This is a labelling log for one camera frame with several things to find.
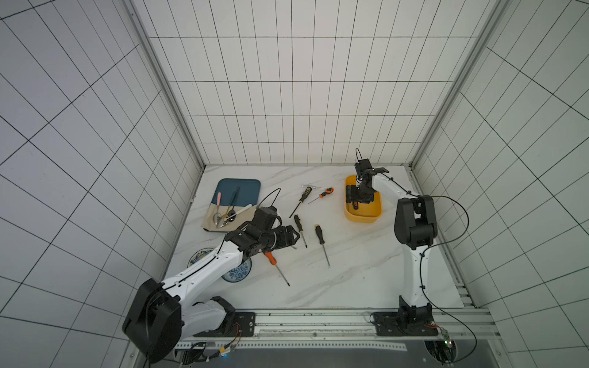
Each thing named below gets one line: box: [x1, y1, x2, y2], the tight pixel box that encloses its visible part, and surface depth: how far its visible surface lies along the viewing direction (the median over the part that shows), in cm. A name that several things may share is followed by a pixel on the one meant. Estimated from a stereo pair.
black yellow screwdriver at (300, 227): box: [294, 213, 308, 249], surface depth 99 cm
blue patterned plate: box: [221, 257, 253, 283], surface depth 85 cm
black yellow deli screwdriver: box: [314, 224, 331, 268], surface depth 94 cm
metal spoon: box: [216, 204, 231, 229], surface depth 100 cm
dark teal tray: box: [210, 177, 261, 207], surface depth 112 cm
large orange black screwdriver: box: [264, 251, 291, 287], surface depth 89 cm
